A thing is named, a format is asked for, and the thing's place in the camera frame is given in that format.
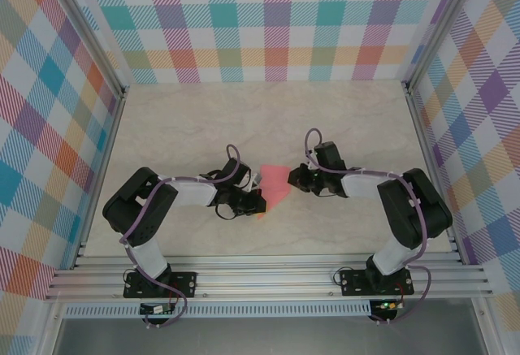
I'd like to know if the pink paper sheet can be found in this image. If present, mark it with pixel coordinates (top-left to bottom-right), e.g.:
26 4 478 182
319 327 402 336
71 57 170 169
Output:
255 163 293 222

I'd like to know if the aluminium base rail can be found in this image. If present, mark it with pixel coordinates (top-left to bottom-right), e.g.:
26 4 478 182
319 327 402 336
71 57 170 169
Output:
44 253 495 301

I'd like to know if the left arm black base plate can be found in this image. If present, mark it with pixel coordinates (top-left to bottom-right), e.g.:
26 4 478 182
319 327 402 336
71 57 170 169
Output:
123 271 199 299

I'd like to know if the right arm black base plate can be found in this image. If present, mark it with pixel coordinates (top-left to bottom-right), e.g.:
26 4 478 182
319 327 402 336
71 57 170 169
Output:
340 269 414 297

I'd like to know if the aluminium side rail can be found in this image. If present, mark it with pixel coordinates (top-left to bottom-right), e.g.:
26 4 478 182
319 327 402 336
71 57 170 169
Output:
401 81 465 266
71 86 130 271

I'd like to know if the slotted grey cable duct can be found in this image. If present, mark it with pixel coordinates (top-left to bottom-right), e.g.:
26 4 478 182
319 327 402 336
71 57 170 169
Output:
63 300 373 318

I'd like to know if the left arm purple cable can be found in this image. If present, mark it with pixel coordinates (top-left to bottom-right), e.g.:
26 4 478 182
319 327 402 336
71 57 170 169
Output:
119 143 241 329

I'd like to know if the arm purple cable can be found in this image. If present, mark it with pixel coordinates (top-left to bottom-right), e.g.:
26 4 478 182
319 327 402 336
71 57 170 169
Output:
304 128 432 326
119 143 241 329

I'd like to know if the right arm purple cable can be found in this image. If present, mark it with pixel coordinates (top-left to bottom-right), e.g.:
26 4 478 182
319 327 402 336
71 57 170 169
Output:
304 128 432 326

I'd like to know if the aluminium frame post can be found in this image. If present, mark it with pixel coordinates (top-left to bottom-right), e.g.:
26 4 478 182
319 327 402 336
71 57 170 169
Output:
38 0 130 100
401 0 487 88

